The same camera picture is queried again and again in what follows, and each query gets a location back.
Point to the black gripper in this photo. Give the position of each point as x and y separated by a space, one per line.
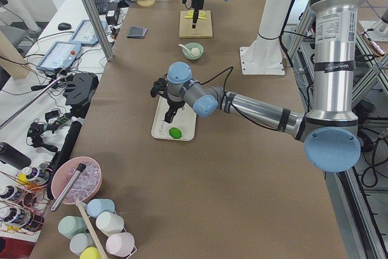
173 104
197 4

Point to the white ceramic spoon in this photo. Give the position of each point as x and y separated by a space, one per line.
185 49

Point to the white steamed bun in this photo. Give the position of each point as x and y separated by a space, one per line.
195 51

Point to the mint green bowl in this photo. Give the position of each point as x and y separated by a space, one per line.
190 46

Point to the pink bowl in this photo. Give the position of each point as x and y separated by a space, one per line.
87 184

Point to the lemon slice stack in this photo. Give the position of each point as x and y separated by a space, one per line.
190 14

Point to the yellow plastic knife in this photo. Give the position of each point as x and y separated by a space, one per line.
199 17

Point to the cream rabbit tray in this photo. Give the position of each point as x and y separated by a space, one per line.
184 120

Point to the bamboo cutting board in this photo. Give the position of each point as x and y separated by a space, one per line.
203 27

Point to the green lime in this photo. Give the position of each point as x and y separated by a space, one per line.
175 133

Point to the grey folded cloth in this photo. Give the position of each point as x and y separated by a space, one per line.
136 32

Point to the upper teach pendant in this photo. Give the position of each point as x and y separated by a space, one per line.
85 34

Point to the teach pendant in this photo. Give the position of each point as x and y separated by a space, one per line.
85 34
60 56

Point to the blue plastic cup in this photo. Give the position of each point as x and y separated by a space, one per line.
99 205

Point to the white plastic cup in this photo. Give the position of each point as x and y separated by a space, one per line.
109 223

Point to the lower teach pendant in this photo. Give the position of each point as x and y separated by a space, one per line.
60 56

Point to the black computer mouse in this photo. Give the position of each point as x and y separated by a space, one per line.
64 26

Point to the pink plastic cup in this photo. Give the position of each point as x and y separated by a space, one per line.
121 244

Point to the metal muddler stick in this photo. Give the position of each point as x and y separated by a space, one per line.
68 187

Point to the green plastic cup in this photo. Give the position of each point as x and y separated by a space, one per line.
70 226

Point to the grey plastic cup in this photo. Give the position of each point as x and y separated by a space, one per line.
80 242

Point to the yellow plastic cup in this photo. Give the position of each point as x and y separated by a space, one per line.
90 253

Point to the black bottle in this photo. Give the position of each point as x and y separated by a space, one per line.
13 157

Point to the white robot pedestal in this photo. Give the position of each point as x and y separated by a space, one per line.
263 56

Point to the aluminium frame post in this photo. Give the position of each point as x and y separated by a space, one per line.
98 28

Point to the copper wire bottle rack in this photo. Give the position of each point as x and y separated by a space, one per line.
24 200

